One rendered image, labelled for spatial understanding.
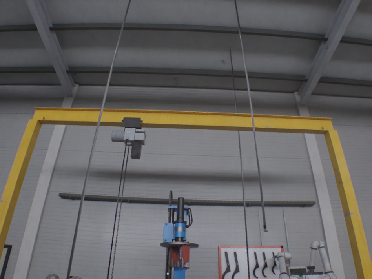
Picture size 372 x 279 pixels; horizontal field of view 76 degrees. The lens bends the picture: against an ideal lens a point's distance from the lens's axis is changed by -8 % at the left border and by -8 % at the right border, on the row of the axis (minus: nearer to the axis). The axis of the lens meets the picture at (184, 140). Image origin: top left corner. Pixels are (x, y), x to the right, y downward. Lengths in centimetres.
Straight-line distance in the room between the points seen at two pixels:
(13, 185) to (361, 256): 513
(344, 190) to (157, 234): 389
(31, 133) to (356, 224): 526
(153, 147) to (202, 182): 159
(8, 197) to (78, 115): 169
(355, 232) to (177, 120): 320
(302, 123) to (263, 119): 70
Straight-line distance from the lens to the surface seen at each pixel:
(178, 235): 398
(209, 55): 725
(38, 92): 897
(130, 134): 415
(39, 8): 707
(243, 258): 614
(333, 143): 479
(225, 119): 443
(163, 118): 436
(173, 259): 414
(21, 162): 458
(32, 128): 483
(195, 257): 602
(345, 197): 448
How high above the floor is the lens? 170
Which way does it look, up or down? 29 degrees up
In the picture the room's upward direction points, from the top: 2 degrees clockwise
